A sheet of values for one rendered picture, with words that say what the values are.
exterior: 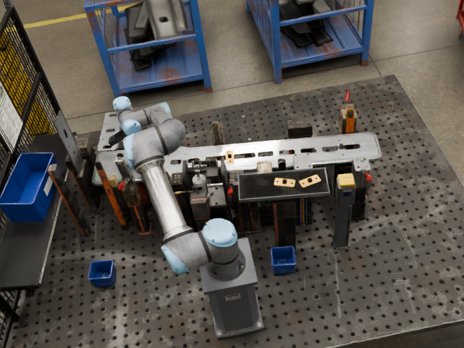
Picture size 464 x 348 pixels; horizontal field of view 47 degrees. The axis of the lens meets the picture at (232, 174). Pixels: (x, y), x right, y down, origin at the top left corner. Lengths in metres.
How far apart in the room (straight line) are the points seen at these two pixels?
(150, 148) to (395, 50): 3.31
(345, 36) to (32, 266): 3.30
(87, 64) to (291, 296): 3.39
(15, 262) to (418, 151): 2.07
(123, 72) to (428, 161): 2.70
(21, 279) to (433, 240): 1.82
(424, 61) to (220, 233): 3.27
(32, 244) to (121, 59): 2.68
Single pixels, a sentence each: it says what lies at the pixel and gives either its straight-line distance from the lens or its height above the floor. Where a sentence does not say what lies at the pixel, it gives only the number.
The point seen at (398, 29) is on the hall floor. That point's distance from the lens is 5.18.
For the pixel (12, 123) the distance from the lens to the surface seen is 2.74.
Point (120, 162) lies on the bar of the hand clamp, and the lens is 2.37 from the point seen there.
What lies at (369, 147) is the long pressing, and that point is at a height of 1.00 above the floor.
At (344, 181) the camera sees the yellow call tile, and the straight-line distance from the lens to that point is 2.23.
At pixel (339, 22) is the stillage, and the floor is 0.16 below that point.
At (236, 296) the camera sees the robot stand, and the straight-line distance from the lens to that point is 2.11.
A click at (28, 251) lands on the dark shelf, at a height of 1.03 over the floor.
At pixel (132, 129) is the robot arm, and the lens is 2.33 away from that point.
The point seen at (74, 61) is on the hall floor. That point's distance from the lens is 5.29.
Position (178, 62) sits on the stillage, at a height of 0.16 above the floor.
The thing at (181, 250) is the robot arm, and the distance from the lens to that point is 1.87.
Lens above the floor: 2.84
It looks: 48 degrees down
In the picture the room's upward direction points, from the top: 9 degrees counter-clockwise
